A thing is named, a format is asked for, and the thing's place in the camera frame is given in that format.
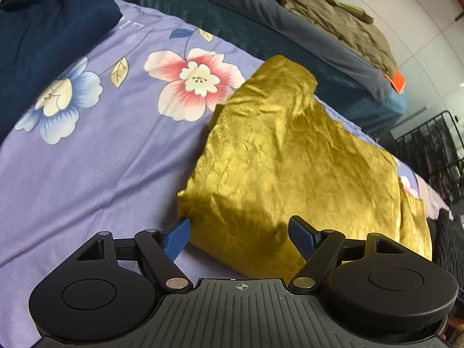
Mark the purple floral bed sheet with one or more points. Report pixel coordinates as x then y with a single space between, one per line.
108 174

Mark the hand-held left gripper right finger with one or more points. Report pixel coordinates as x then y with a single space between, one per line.
299 237

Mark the bed with grey sheet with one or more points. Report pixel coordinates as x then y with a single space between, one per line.
308 40

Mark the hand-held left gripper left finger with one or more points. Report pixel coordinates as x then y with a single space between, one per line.
178 238

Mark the mustard yellow jacket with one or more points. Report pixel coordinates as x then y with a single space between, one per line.
290 159

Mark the orange cloth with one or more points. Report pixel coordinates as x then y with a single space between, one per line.
397 81

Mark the dark cloth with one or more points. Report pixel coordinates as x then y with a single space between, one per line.
447 239

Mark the folded navy blue garment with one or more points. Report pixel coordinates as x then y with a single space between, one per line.
40 40

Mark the olive green jacket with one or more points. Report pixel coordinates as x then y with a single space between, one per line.
348 25

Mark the black metal rack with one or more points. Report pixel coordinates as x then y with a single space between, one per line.
431 148

